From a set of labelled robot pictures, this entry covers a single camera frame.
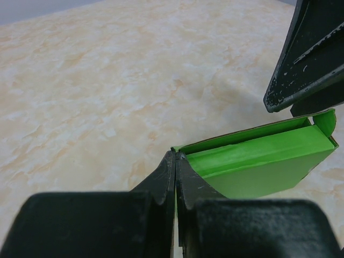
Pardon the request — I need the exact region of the green paper box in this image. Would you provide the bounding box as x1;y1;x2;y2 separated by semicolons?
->
173;109;339;199

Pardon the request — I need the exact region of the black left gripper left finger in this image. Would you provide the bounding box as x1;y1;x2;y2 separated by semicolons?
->
1;150;175;257

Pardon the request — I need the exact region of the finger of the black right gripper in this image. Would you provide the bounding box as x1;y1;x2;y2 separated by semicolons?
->
290;91;343;117
263;0;343;113

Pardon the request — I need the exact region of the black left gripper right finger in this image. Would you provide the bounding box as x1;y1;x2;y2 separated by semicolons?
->
175;153;343;257

